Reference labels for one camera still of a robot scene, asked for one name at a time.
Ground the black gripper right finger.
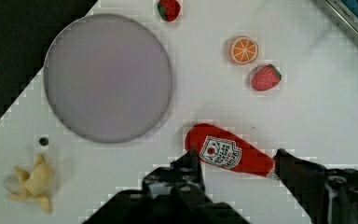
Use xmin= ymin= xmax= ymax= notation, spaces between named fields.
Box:
xmin=273 ymin=148 xmax=358 ymax=224

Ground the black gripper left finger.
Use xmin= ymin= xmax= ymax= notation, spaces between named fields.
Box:
xmin=142 ymin=146 xmax=206 ymax=203

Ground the red plush ketchup bottle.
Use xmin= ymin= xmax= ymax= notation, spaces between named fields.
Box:
xmin=185 ymin=123 xmax=278 ymax=179

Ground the toy strawberry near orange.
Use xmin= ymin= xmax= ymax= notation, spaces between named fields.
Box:
xmin=251 ymin=64 xmax=282 ymax=91

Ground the round grey plate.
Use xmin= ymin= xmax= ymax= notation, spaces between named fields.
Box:
xmin=43 ymin=14 xmax=173 ymax=144

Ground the peeled toy banana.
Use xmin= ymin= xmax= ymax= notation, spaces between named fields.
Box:
xmin=7 ymin=154 xmax=53 ymax=214

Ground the toy orange slice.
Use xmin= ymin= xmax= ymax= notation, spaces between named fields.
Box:
xmin=228 ymin=36 xmax=259 ymax=64

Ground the toy strawberry near plate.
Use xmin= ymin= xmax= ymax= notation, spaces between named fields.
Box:
xmin=157 ymin=0 xmax=181 ymax=22

